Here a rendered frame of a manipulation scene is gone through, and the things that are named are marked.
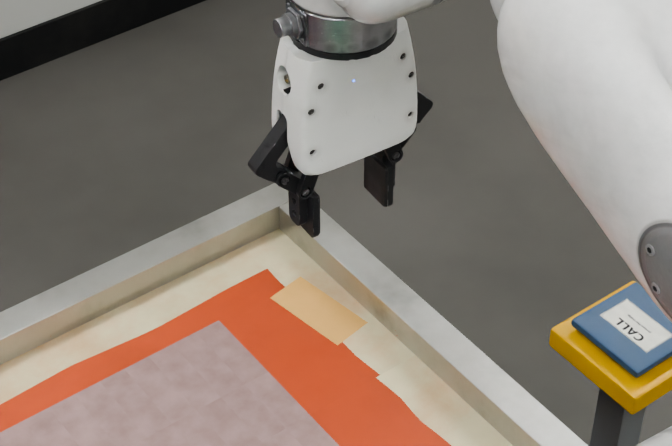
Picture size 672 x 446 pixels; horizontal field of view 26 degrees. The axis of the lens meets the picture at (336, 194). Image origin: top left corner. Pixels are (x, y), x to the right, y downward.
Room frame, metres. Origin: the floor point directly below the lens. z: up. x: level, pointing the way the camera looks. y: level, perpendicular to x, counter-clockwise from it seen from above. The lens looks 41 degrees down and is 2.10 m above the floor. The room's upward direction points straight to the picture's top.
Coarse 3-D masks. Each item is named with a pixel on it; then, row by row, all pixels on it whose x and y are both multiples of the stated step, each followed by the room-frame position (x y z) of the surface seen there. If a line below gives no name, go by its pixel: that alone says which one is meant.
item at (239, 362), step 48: (240, 288) 1.18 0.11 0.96; (144, 336) 1.10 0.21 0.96; (192, 336) 1.10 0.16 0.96; (240, 336) 1.10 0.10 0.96; (288, 336) 1.10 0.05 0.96; (48, 384) 1.03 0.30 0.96; (96, 384) 1.03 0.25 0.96; (144, 384) 1.03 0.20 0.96; (192, 384) 1.03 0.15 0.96; (240, 384) 1.03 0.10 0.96; (288, 384) 1.03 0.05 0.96; (336, 384) 1.03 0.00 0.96; (0, 432) 0.97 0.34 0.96; (48, 432) 0.97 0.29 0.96; (96, 432) 0.97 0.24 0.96; (144, 432) 0.97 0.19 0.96; (192, 432) 0.97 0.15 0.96; (240, 432) 0.97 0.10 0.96
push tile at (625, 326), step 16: (624, 288) 1.16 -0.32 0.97; (640, 288) 1.16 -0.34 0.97; (608, 304) 1.14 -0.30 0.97; (624, 304) 1.14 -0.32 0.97; (640, 304) 1.14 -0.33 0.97; (576, 320) 1.11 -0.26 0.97; (592, 320) 1.11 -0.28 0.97; (608, 320) 1.11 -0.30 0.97; (624, 320) 1.11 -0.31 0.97; (640, 320) 1.11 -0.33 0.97; (656, 320) 1.11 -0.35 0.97; (592, 336) 1.09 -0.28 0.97; (608, 336) 1.09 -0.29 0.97; (624, 336) 1.09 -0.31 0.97; (640, 336) 1.09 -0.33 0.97; (656, 336) 1.09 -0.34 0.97; (608, 352) 1.07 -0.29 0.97; (624, 352) 1.06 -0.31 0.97; (640, 352) 1.06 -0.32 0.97; (656, 352) 1.06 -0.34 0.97; (624, 368) 1.05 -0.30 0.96; (640, 368) 1.04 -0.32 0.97
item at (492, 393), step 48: (192, 240) 1.22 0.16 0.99; (240, 240) 1.24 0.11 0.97; (336, 240) 1.22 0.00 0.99; (96, 288) 1.14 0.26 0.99; (144, 288) 1.17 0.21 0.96; (384, 288) 1.14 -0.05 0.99; (0, 336) 1.07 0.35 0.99; (48, 336) 1.09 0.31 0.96; (432, 336) 1.07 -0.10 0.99; (480, 384) 1.00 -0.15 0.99; (528, 432) 0.94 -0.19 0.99
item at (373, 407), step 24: (384, 384) 1.03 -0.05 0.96; (336, 408) 1.00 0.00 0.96; (360, 408) 1.00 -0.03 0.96; (384, 408) 1.00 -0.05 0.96; (408, 408) 1.00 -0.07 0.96; (288, 432) 0.97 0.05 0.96; (312, 432) 0.97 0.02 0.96; (336, 432) 0.97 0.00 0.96; (360, 432) 0.97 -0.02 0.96; (384, 432) 0.97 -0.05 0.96; (408, 432) 0.97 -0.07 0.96; (432, 432) 0.97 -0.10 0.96
